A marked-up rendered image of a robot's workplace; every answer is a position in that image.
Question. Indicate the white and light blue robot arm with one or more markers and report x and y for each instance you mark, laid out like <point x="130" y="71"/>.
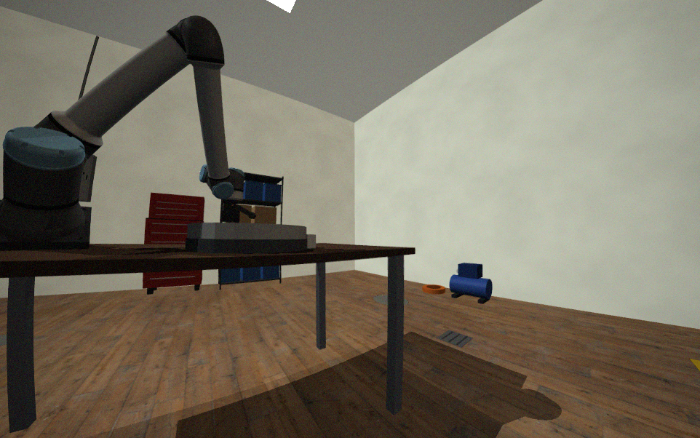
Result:
<point x="42" y="167"/>

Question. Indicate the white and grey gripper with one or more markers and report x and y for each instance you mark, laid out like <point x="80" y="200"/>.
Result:
<point x="229" y="212"/>

